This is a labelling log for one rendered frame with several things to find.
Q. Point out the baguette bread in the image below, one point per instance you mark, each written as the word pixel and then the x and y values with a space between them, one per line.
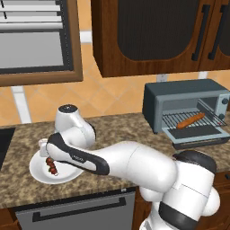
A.
pixel 190 120

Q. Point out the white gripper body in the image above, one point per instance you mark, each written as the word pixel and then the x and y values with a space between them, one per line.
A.
pixel 42 146

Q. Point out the wood framed window with blinds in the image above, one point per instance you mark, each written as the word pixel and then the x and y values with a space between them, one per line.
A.
pixel 33 45

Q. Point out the black hob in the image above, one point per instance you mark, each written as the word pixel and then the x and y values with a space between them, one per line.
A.
pixel 6 143

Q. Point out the grey dishwasher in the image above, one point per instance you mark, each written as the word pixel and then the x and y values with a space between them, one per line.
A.
pixel 90 217

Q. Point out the toaster oven door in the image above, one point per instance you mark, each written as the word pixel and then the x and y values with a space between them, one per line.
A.
pixel 199 134

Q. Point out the white round plate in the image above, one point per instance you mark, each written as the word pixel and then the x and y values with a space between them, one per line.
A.
pixel 37 170

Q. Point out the brown cupboard door dark panel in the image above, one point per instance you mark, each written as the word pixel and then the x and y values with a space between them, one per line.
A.
pixel 149 33
pixel 223 45

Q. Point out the grey toaster oven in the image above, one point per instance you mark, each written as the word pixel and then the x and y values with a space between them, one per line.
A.
pixel 179 90

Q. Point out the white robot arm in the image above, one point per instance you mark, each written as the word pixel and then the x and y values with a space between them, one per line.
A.
pixel 140 167

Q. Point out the grey toaster oven knob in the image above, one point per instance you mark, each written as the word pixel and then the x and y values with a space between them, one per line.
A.
pixel 222 116
pixel 225 101

